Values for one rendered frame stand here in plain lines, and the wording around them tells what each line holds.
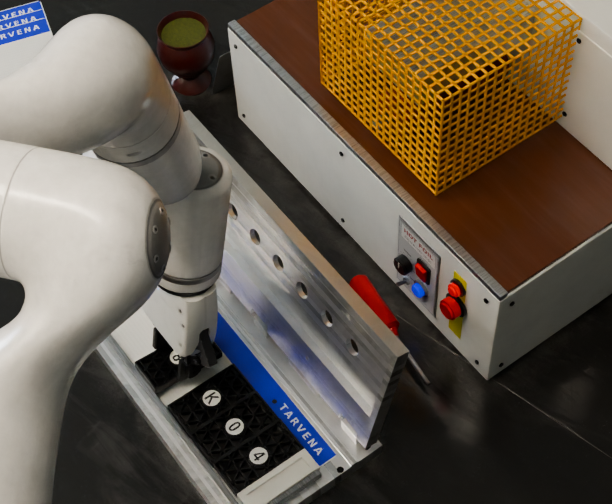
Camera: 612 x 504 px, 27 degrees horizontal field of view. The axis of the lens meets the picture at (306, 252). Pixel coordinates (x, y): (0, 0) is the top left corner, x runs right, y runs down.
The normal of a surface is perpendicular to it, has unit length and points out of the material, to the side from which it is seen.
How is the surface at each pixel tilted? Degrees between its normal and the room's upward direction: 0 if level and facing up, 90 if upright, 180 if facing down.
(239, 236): 76
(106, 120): 91
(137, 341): 0
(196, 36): 0
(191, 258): 85
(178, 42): 0
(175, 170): 101
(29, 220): 37
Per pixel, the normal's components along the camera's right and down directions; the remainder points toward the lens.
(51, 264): -0.33, 0.21
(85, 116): 0.45, 0.65
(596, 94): -0.81, 0.50
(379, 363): -0.79, 0.34
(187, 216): 0.00, 0.74
